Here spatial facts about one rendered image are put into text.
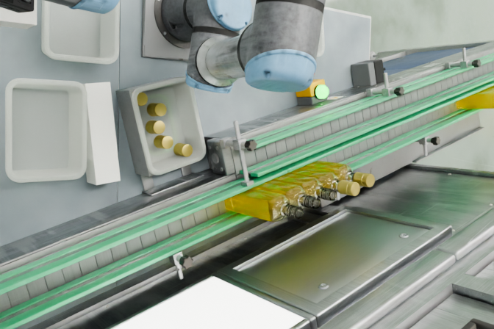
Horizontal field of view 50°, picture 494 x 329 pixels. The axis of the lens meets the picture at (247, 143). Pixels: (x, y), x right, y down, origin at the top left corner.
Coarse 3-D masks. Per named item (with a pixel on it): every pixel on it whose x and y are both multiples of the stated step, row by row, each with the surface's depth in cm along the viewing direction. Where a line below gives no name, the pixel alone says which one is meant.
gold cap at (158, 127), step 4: (152, 120) 135; (156, 120) 134; (148, 124) 134; (152, 124) 133; (156, 124) 133; (160, 124) 133; (164, 124) 134; (148, 128) 134; (152, 128) 133; (156, 128) 133; (160, 128) 133; (164, 128) 134; (148, 132) 136; (152, 132) 134; (156, 132) 133; (160, 132) 134
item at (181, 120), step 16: (176, 80) 132; (160, 96) 138; (176, 96) 140; (192, 96) 136; (144, 112) 135; (176, 112) 141; (192, 112) 137; (144, 128) 136; (176, 128) 141; (192, 128) 139; (144, 144) 128; (192, 144) 141; (160, 160) 139; (176, 160) 137; (192, 160) 137
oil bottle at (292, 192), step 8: (264, 184) 135; (272, 184) 134; (280, 184) 133; (288, 184) 131; (296, 184) 130; (280, 192) 128; (288, 192) 126; (296, 192) 126; (304, 192) 127; (296, 200) 126
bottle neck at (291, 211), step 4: (284, 204) 123; (288, 204) 122; (284, 208) 122; (288, 208) 121; (292, 208) 120; (296, 208) 119; (300, 208) 120; (284, 212) 121; (288, 212) 120; (292, 212) 119; (296, 212) 122; (300, 212) 121; (288, 216) 121; (292, 216) 120; (296, 216) 119; (300, 216) 120
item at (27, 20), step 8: (0, 8) 82; (0, 16) 82; (8, 16) 83; (16, 16) 83; (24, 16) 84; (32, 16) 85; (0, 24) 86; (8, 24) 86; (16, 24) 86; (24, 24) 85; (32, 24) 85
